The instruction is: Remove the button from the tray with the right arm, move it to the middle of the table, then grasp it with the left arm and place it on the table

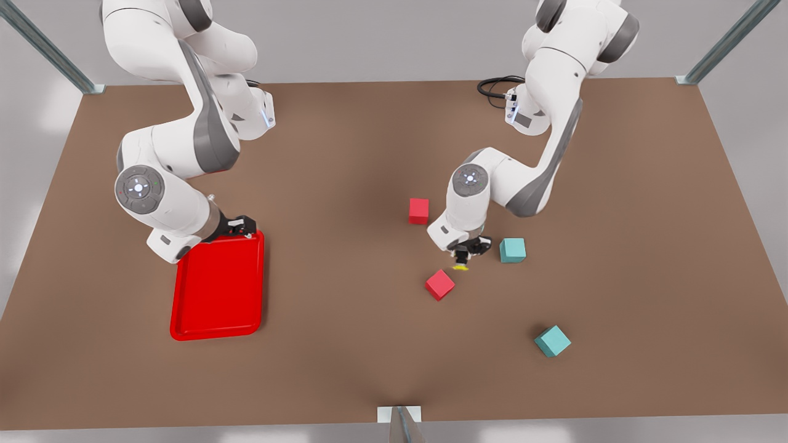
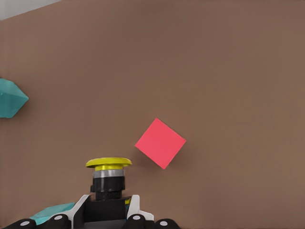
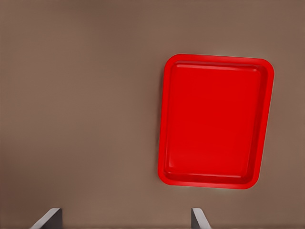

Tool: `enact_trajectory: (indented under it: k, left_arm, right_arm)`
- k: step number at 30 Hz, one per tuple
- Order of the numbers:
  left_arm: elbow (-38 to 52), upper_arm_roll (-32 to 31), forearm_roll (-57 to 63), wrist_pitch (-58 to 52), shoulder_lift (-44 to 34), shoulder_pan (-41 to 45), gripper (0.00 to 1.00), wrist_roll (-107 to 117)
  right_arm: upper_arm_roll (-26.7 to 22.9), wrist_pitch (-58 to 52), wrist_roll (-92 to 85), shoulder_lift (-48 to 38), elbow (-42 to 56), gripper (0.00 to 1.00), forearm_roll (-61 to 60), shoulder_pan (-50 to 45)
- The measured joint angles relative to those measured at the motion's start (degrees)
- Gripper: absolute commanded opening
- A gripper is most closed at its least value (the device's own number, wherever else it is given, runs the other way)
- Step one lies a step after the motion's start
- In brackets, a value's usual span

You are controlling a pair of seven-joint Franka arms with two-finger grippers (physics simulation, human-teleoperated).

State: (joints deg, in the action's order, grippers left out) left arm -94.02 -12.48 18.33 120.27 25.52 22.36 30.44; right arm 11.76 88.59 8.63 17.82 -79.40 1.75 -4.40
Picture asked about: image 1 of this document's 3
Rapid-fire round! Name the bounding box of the red plastic tray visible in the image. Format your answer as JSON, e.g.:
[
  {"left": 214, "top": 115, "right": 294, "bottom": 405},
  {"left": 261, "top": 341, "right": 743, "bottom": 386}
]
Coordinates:
[{"left": 170, "top": 229, "right": 265, "bottom": 341}]

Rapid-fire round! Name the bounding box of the teal cube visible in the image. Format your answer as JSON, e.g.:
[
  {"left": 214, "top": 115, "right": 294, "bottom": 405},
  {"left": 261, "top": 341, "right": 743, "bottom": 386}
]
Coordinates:
[
  {"left": 499, "top": 237, "right": 527, "bottom": 264},
  {"left": 534, "top": 325, "right": 572, "bottom": 358}
]

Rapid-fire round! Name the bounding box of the black cable loop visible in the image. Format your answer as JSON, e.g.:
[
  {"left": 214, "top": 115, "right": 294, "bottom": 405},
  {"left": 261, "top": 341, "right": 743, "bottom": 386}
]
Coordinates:
[{"left": 477, "top": 76, "right": 526, "bottom": 110}]

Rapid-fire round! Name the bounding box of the silver frame post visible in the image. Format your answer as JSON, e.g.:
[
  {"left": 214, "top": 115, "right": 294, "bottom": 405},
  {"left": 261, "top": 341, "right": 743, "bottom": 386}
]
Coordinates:
[
  {"left": 0, "top": 0, "right": 105, "bottom": 95},
  {"left": 675, "top": 0, "right": 781, "bottom": 86},
  {"left": 377, "top": 405, "right": 425, "bottom": 443}
]

